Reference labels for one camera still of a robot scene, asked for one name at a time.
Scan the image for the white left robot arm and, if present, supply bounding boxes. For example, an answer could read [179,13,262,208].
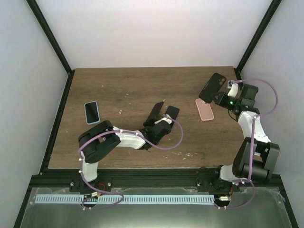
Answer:
[78,118,173,192]

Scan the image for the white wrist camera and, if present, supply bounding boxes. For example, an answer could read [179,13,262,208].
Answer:
[154,114,173,125]
[228,80,238,97]

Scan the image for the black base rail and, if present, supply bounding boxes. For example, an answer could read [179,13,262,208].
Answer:
[30,168,281,193]

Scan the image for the light-blue slotted cable duct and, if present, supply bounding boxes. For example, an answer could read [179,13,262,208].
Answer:
[35,194,215,205]

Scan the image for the blue phone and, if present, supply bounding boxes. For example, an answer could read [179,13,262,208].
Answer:
[165,105,180,120]

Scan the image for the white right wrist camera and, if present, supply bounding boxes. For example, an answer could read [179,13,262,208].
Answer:
[228,80,238,97]

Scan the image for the pink phone case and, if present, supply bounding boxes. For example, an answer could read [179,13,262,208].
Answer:
[195,98,214,121]

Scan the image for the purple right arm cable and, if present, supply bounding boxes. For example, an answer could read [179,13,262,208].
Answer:
[223,78,278,209]

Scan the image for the black aluminium frame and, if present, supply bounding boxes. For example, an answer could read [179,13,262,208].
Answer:
[14,0,300,228]

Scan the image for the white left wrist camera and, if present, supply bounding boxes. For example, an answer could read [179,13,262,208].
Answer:
[154,114,173,125]

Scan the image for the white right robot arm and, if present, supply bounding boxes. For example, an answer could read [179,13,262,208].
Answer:
[211,81,280,191]

